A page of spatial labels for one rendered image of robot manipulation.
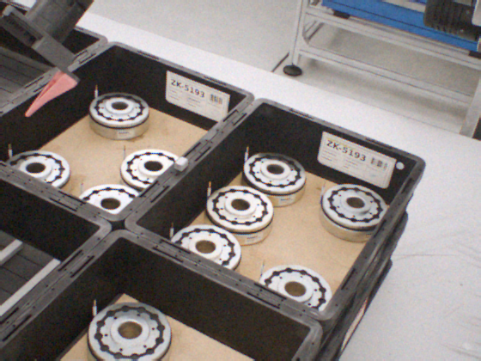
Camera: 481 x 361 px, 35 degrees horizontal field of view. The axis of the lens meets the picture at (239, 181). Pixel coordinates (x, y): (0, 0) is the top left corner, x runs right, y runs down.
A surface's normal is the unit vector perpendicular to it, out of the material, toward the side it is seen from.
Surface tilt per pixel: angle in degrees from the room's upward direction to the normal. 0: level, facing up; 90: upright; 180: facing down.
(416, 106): 0
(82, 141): 0
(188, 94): 90
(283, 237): 0
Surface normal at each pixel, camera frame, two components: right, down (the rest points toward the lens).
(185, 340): 0.11, -0.78
